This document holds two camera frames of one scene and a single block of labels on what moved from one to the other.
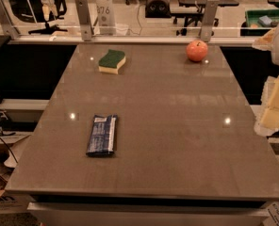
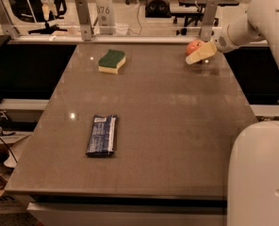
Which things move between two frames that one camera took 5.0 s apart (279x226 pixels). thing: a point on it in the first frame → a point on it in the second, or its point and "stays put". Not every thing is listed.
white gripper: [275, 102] → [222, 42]
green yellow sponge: [112, 61] stays put
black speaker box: [157, 8] stays put
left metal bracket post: [8, 25] stays put
